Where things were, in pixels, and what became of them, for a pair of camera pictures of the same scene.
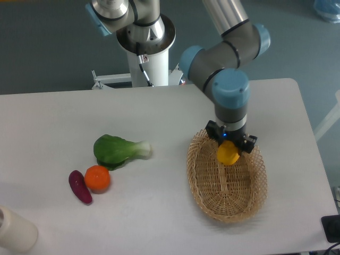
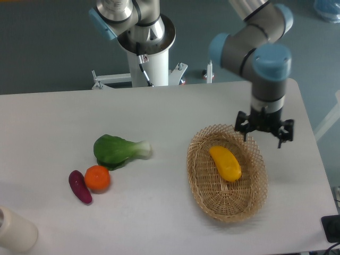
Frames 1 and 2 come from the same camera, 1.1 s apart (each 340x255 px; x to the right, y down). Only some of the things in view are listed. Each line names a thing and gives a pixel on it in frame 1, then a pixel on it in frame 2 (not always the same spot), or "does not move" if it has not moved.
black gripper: [215, 132] to [265, 121]
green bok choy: [111, 151] does not move
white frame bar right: [334, 117] does not move
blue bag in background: [328, 9] does not move
